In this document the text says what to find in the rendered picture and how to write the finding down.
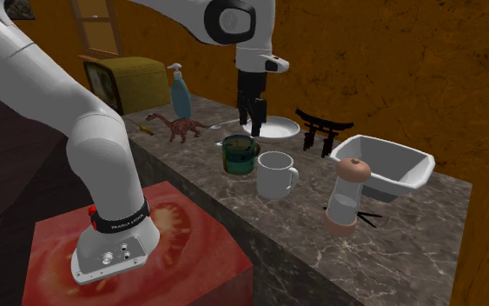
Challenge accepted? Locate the white square bowl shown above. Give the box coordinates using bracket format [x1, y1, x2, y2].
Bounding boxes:
[328, 134, 437, 203]

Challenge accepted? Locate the red tomato patterned robot stand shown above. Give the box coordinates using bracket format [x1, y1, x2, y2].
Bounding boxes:
[21, 180, 254, 306]

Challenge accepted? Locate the green glass mug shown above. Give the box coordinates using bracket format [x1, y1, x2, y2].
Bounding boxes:
[221, 134, 261, 176]

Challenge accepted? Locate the yellow handled screwdriver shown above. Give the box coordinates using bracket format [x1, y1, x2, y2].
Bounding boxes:
[125, 116, 155, 137]

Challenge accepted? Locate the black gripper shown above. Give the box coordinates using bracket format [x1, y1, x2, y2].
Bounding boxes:
[236, 70, 268, 137]

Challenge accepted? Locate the clear grinder with tan caps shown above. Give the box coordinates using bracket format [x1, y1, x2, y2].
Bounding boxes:
[322, 157, 373, 238]

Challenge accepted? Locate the wooden framed window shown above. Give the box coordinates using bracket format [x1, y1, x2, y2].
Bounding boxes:
[68, 0, 125, 61]

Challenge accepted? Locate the blue soap dispenser bottle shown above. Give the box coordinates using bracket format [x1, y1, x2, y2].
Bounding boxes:
[167, 62, 193, 121]

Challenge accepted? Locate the olive old television set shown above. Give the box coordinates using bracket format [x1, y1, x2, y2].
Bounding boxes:
[83, 56, 172, 116]

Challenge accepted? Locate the black torii gate figure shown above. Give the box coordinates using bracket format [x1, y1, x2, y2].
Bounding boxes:
[294, 108, 355, 159]

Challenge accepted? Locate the silver spoon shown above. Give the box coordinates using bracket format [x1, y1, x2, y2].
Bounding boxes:
[208, 118, 242, 130]

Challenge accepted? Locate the white mug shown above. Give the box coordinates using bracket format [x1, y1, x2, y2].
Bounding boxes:
[255, 150, 301, 201]

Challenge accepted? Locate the brown dinosaur toy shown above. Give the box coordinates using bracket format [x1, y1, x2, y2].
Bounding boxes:
[144, 112, 211, 144]

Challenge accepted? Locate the white round plate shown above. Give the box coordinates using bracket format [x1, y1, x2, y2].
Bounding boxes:
[242, 115, 301, 143]

